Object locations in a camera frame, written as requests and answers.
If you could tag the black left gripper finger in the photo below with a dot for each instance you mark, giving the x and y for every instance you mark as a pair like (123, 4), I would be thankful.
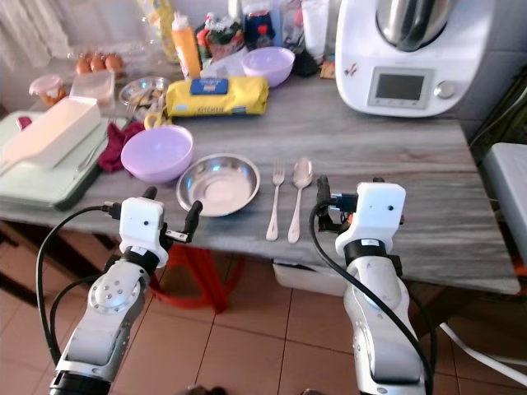
(150, 193)
(193, 216)

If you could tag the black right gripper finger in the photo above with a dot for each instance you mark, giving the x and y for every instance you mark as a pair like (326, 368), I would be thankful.
(379, 180)
(322, 193)

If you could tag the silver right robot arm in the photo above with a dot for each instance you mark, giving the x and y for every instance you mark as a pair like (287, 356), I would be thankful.
(375, 321)

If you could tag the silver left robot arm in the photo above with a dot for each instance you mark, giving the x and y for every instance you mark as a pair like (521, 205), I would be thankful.
(99, 317)

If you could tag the steel spoon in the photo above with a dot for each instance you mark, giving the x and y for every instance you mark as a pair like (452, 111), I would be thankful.
(302, 174)

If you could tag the shallow steel plate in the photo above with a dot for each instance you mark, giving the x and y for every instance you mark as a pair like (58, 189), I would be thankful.
(218, 187)

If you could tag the large purple plastic bowl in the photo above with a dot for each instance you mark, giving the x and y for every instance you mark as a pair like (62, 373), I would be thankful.
(156, 154)

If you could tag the steel fork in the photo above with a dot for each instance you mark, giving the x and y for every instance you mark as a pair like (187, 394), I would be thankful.
(276, 197)

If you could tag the red plastic stool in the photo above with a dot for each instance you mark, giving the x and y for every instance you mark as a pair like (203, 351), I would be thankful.
(206, 276)

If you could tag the dark red cloth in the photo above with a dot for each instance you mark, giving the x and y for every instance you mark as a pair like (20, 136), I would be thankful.
(111, 152)

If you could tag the white plastic box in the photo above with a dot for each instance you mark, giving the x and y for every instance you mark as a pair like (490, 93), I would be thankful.
(305, 278)

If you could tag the small steel bowl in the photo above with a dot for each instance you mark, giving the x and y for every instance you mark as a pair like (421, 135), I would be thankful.
(144, 92)

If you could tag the pale green tray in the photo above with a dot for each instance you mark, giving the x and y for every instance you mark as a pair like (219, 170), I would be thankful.
(41, 183)

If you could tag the yellow food package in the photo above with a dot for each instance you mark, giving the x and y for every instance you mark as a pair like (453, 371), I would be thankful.
(218, 100)

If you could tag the clear plastic container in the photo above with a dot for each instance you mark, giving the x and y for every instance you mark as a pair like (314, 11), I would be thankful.
(93, 85)

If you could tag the white kitchen cooking machine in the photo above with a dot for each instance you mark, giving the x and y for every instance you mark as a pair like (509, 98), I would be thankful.
(408, 58)

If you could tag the white side furniture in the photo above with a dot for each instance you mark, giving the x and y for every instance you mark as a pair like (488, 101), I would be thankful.
(506, 189)

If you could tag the brown egg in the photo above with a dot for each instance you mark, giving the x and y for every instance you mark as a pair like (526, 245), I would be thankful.
(98, 62)
(83, 64)
(114, 62)

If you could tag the small purple plastic bowl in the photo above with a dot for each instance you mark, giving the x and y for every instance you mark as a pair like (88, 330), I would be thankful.
(268, 66)

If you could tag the small jar pink lid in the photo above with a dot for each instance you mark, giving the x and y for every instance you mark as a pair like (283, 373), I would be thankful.
(46, 89)

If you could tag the orange sauce bottle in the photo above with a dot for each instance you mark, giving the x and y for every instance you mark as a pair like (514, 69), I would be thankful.
(186, 49)

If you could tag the white plastic bag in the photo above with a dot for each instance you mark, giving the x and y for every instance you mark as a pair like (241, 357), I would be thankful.
(315, 29)

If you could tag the green food packet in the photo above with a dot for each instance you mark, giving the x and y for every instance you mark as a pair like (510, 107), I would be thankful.
(222, 38)

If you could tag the dark blue jar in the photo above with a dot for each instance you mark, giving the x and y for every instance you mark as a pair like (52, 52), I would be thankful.
(259, 30)

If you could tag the white pipe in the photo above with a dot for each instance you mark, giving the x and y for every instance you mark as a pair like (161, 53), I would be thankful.
(486, 354)

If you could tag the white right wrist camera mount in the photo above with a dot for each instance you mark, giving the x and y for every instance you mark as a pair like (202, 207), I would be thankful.
(379, 210)

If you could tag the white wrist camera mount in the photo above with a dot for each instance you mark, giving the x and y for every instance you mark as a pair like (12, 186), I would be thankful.
(142, 224)
(379, 210)

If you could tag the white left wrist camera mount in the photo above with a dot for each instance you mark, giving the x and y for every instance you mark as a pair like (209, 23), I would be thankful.
(142, 224)

